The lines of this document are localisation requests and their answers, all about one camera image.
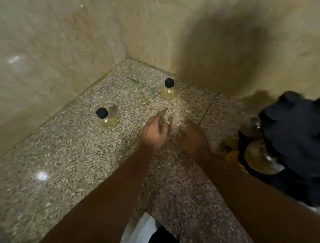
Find person's left hand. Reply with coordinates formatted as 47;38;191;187
139;111;171;154

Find person's right hand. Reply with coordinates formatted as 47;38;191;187
176;121;211;161

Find yellow liquid small bottle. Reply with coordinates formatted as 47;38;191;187
244;139;286;176
95;107;118;130
160;78;177;101

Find clear small bottle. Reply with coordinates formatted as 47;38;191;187
239;115;262;139

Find black rotating bottle rack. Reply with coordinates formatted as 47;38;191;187
237;90;320;208

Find person's left forearm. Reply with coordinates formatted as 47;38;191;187
41;148;157;243

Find person's right forearm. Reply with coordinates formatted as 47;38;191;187
200;153;320;243

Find person's black trousers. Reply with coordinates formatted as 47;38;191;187
147;226;181;243

